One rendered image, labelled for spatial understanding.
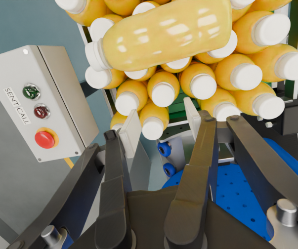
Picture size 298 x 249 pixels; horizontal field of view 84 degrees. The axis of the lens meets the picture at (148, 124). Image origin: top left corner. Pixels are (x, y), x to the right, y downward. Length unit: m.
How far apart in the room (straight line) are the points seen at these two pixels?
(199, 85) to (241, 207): 0.26
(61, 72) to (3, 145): 2.01
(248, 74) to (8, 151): 2.28
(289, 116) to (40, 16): 1.59
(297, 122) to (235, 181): 0.18
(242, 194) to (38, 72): 0.45
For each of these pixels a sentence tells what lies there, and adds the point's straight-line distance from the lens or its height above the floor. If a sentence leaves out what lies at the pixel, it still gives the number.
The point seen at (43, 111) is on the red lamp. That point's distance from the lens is 0.33.
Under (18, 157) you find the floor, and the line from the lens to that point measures 2.31.
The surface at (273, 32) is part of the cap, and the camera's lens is 0.31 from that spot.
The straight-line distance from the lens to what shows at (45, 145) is 0.36.
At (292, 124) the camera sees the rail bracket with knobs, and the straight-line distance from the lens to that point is 0.48.
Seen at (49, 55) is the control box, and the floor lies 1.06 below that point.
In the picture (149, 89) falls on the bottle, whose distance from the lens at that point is 0.32.
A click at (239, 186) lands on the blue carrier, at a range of 0.45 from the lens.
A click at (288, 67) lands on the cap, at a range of 0.33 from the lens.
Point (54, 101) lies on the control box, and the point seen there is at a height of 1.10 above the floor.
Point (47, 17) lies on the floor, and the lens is 1.62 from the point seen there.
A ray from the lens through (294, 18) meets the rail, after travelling 0.46.
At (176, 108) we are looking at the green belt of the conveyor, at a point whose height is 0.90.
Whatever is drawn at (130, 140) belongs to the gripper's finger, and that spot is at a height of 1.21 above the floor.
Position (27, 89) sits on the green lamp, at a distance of 0.33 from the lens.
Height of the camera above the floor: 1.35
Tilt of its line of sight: 65 degrees down
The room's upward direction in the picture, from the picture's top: 168 degrees counter-clockwise
